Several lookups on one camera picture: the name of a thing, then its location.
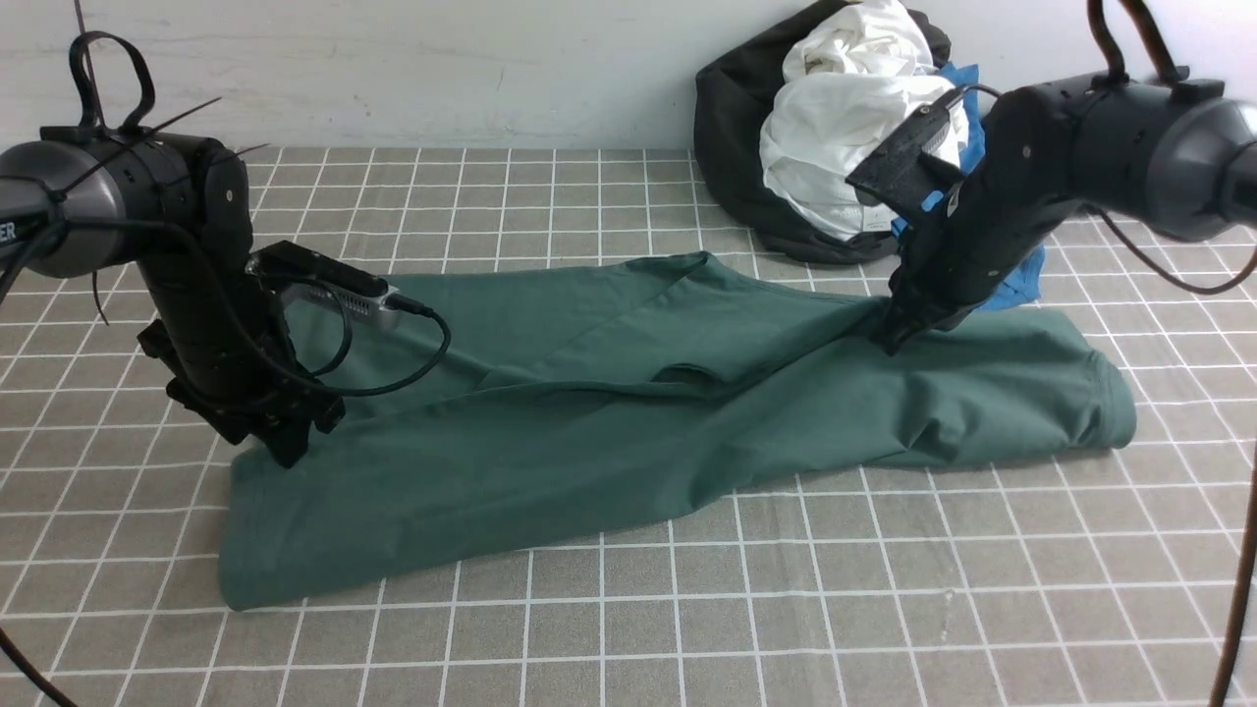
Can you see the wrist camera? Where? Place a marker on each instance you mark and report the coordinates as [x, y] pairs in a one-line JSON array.
[[902, 172], [297, 273]]

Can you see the black garment under pile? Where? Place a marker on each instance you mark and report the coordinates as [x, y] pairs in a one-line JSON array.
[[734, 97]]

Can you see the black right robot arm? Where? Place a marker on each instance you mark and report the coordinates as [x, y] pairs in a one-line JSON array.
[[1179, 158]]

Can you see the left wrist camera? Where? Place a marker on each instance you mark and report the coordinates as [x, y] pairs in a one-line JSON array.
[[297, 273]]

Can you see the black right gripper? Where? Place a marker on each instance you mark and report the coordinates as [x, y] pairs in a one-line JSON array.
[[988, 223]]

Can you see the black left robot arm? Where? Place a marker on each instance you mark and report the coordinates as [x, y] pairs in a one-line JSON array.
[[177, 207]]

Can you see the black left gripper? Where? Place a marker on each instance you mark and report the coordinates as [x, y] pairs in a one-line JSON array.
[[226, 329]]

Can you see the white crumpled shirt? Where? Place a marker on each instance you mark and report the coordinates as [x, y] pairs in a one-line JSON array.
[[847, 84]]

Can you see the green long-sleeved shirt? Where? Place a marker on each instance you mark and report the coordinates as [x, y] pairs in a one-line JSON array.
[[581, 400]]

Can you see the blue shirt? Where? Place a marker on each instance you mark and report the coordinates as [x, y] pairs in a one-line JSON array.
[[965, 142]]

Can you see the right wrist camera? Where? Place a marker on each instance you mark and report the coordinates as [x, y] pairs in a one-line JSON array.
[[902, 172]]

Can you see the grey grid-pattern tablecloth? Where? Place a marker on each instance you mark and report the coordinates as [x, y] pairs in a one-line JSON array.
[[1084, 580]]

